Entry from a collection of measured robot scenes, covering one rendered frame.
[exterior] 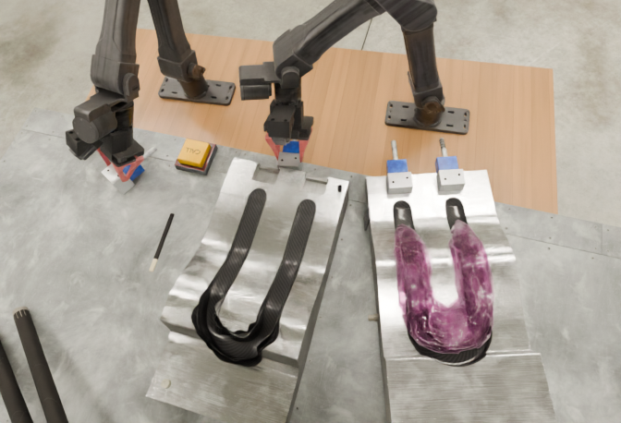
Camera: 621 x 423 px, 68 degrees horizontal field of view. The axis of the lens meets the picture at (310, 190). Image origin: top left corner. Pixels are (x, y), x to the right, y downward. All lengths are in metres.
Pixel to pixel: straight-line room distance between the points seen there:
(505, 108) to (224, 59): 0.75
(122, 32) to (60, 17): 2.09
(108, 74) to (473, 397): 0.88
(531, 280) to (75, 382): 0.94
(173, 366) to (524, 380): 0.62
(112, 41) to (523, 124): 0.93
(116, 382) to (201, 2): 2.16
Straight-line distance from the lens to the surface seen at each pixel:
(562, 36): 2.65
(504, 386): 0.88
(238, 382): 0.91
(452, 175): 1.01
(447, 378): 0.86
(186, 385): 0.94
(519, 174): 1.15
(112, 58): 0.99
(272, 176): 1.02
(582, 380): 1.05
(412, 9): 0.83
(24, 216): 1.29
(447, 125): 1.17
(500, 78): 1.30
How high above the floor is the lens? 1.75
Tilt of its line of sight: 63 degrees down
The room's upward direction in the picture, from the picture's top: 10 degrees counter-clockwise
